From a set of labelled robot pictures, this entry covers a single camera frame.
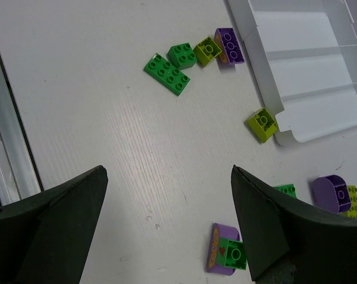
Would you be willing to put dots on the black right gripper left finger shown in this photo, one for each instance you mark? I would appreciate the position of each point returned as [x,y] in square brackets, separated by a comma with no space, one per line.
[46,238]

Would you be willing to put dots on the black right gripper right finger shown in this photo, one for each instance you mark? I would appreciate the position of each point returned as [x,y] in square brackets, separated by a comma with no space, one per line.
[290,241]

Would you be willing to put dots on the red 2x4 brick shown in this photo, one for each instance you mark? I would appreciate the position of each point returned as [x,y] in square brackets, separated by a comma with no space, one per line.
[288,189]

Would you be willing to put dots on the green 2x4 brick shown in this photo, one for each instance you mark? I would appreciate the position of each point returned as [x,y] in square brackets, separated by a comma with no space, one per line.
[166,74]

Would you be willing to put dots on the green 2x2 brick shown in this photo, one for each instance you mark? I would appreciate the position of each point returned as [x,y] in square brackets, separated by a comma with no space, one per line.
[182,56]

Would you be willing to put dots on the green brick on purple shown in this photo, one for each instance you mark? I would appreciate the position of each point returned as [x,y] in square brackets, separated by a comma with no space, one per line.
[231,254]

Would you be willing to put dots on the purple rounded brick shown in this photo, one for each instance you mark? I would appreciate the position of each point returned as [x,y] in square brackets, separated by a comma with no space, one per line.
[331,194]

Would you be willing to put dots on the purple curved brick with print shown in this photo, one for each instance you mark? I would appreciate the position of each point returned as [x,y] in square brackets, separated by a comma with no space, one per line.
[219,231]

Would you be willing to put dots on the lime 2x4 brick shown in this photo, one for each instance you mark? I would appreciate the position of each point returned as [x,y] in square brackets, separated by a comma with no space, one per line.
[352,212]

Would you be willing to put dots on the lime brick near tray corner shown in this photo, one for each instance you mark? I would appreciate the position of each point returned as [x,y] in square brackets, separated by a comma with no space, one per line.
[262,124]

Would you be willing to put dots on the white divided sorting tray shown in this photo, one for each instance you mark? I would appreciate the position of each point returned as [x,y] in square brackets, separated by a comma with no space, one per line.
[304,58]

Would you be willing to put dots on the lime brick near purple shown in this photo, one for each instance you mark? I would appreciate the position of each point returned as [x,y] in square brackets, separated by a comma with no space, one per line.
[206,51]

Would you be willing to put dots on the purple 2x3 brick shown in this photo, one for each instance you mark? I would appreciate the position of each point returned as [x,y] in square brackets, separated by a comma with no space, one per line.
[231,53]

